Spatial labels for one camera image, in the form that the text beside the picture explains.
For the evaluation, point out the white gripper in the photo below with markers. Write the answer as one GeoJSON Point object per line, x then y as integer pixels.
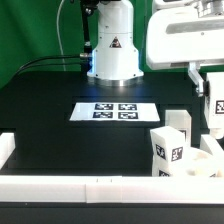
{"type": "Point", "coordinates": [177, 36]}

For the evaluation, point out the white right fence bar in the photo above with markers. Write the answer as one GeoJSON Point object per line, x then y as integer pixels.
{"type": "Point", "coordinates": [211, 146]}

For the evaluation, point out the white fence bar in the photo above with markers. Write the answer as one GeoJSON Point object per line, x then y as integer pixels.
{"type": "Point", "coordinates": [7, 146]}
{"type": "Point", "coordinates": [72, 189]}
{"type": "Point", "coordinates": [211, 146]}

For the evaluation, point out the white marker sheet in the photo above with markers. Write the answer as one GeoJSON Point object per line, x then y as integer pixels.
{"type": "Point", "coordinates": [111, 111]}

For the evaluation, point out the white front fence bar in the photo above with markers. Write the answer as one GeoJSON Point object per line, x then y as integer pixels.
{"type": "Point", "coordinates": [72, 189]}

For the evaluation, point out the white left fence bar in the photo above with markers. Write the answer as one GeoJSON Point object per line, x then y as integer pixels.
{"type": "Point", "coordinates": [7, 146]}

